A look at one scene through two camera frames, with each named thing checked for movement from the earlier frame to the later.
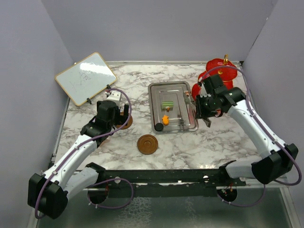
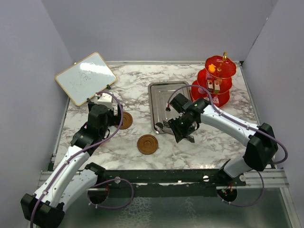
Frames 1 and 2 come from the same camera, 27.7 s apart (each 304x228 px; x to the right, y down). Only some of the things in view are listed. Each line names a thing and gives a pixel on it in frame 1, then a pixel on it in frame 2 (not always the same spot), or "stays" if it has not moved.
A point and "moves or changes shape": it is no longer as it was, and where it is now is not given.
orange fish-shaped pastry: (166, 120) to (211, 68)
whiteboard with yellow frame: (86, 79) stays
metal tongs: (207, 122) moves or changes shape
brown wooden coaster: (128, 124) stays
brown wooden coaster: (147, 144) stays
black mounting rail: (169, 183) stays
